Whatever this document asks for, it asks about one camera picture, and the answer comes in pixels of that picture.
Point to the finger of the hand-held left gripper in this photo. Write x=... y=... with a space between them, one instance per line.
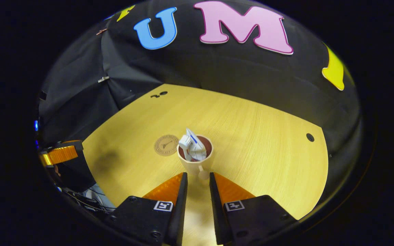
x=62 y=154

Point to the copper clip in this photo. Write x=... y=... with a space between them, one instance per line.
x=101 y=31

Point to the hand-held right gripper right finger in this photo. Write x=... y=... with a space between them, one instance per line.
x=216 y=205

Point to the round brown coaster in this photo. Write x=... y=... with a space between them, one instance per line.
x=164 y=145

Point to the black backdrop cloth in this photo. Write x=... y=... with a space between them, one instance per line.
x=234 y=68

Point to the white toothbrush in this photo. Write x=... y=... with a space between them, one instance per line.
x=184 y=141

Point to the beige cup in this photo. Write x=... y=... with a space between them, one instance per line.
x=192 y=167

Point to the silver clip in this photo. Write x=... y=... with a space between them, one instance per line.
x=103 y=79

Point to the white toothpaste tube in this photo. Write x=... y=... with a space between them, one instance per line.
x=198 y=148

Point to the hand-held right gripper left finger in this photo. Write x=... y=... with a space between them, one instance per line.
x=180 y=205

